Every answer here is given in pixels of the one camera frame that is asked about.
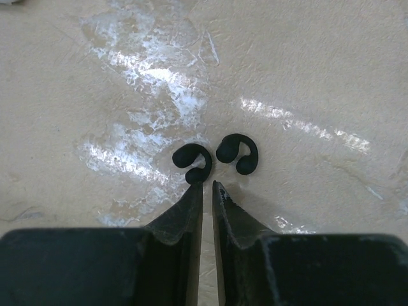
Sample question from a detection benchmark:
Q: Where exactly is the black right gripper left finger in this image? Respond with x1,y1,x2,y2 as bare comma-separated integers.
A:
1,183,203,305

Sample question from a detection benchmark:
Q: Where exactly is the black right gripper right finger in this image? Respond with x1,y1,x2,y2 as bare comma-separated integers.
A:
212,181,407,305

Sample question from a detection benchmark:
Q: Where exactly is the black earbud one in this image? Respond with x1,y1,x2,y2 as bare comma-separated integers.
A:
172,143,213,185
215,133,259,175

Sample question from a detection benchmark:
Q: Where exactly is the white earbud charging case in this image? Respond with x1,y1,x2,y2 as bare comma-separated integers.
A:
0,0,22,5

